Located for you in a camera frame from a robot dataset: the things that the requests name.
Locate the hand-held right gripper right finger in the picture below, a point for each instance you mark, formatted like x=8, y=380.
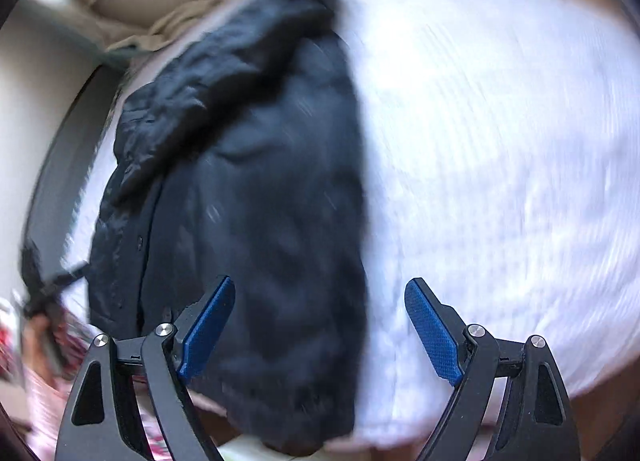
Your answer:
x=435, y=336

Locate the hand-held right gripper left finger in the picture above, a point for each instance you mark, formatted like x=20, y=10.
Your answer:
x=207, y=331

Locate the beige curtain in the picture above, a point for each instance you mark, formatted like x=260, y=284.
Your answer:
x=150, y=36

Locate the dark navy buttoned jacket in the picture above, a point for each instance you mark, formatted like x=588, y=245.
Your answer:
x=260, y=191

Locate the white quilted bed cover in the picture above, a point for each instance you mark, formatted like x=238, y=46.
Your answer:
x=475, y=166

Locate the grey bed frame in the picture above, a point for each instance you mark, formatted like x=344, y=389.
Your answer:
x=60, y=176

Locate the person's left hand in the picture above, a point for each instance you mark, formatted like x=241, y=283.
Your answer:
x=36, y=341

